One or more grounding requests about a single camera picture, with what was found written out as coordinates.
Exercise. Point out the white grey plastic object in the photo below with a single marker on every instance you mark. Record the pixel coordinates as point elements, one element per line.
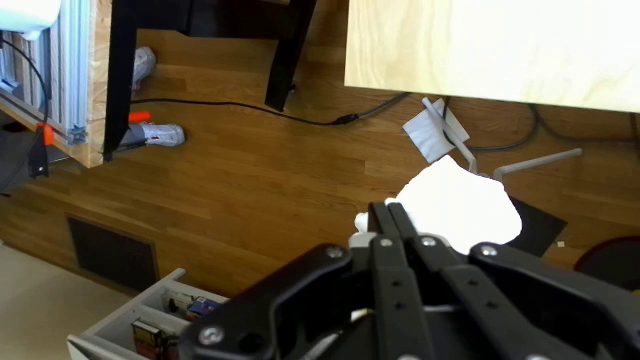
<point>145,66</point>

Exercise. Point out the orange grey hand tool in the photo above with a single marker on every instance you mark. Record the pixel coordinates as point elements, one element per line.
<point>161,135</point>

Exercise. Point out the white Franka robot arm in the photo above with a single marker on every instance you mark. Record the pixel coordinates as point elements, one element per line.
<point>26,12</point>

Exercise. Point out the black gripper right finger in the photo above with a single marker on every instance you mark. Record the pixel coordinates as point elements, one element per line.
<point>532,301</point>

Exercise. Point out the dark floor vent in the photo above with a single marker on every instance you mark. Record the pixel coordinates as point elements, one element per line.
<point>113,253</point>

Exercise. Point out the white cloth on rack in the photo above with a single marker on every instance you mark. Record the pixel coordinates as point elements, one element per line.
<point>460,200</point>

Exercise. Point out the black round post base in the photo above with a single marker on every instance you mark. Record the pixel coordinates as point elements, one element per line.
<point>613,262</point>

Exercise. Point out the orange black bar clamp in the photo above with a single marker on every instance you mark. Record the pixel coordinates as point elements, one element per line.
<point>49,135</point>

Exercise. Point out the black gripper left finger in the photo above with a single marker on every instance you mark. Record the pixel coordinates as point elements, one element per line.
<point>293,307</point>

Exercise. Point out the black furniture frame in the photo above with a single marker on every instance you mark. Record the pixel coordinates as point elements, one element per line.
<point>120,66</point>

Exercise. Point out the black square floor plate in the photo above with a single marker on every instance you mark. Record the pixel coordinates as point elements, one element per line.
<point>540,231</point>

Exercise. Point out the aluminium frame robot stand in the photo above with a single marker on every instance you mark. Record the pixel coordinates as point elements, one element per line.
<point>73,66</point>

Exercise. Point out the white open drawer box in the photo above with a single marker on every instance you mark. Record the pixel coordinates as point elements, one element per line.
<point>113,327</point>

